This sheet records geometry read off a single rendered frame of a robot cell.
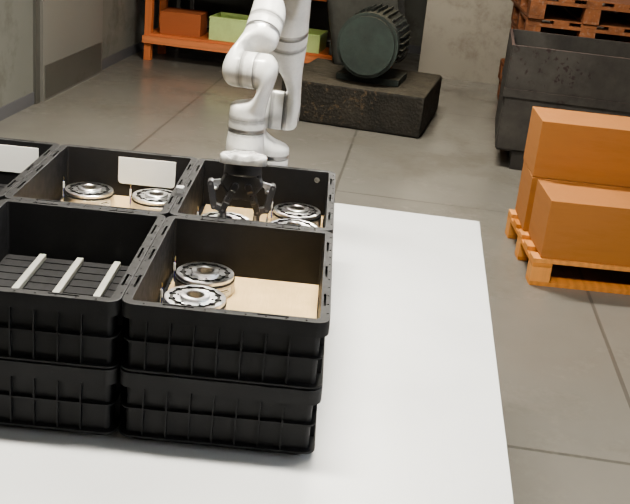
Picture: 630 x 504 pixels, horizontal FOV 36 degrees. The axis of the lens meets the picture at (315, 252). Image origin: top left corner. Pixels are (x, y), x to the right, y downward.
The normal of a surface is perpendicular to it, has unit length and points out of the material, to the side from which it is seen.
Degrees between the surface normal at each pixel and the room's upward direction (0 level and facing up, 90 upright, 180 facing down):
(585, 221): 90
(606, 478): 0
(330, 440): 0
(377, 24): 90
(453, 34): 90
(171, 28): 90
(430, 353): 0
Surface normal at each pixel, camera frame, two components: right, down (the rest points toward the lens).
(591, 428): 0.10, -0.93
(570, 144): -0.07, 0.34
